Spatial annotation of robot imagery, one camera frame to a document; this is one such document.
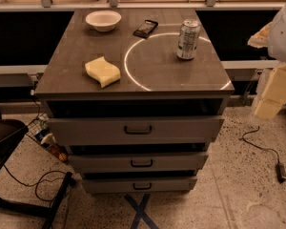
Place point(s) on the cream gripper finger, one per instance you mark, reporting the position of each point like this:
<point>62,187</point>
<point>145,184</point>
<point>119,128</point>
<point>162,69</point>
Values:
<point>273,97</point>
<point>260,38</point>

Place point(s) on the yellow sponge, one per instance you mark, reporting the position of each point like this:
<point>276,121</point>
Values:
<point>102,71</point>

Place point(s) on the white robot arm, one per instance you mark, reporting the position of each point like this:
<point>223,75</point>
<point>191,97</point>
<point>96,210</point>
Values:
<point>273,37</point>

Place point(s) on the white paper bowl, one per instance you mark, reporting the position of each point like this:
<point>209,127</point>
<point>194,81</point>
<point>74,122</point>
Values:
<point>103,20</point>

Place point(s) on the silver soda can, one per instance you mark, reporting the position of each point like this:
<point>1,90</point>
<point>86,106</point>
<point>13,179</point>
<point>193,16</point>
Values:
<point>188,39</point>

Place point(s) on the top grey drawer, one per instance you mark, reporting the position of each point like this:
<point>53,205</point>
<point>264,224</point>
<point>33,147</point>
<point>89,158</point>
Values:
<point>135,130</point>

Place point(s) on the grey drawer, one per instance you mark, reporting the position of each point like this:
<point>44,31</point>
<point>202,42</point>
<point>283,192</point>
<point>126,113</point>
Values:
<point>139,185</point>
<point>151,162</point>
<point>135,130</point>

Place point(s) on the black snack packet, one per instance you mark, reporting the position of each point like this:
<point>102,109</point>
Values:
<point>145,29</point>

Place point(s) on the grey drawer cabinet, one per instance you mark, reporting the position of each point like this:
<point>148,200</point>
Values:
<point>154,82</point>

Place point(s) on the bottom grey drawer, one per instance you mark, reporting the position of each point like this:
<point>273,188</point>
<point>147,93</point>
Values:
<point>139,185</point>

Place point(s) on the blue tape cross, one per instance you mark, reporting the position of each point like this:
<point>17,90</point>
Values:
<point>140,213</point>

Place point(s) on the middle grey drawer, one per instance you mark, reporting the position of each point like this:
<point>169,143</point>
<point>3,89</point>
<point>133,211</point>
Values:
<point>151,162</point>

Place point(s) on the wire basket with items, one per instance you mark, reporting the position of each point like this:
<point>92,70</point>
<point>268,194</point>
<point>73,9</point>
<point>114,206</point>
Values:
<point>39,131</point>

